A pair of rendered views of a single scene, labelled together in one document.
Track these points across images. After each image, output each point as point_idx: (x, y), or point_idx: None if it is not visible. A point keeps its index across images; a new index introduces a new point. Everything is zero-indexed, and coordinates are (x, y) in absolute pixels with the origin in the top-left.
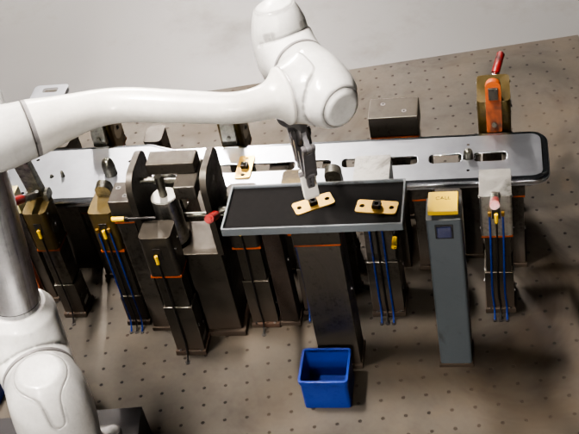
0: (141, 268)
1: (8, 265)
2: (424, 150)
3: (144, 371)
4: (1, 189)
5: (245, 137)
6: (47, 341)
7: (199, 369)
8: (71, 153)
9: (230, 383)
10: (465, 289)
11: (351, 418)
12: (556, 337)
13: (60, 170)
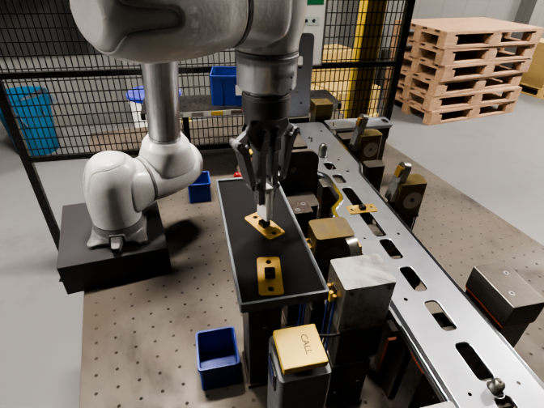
0: None
1: (146, 98)
2: (472, 333)
3: (223, 250)
4: None
5: (405, 206)
6: (150, 163)
7: (229, 277)
8: (333, 139)
9: (218, 298)
10: None
11: (189, 394)
12: None
13: (316, 139)
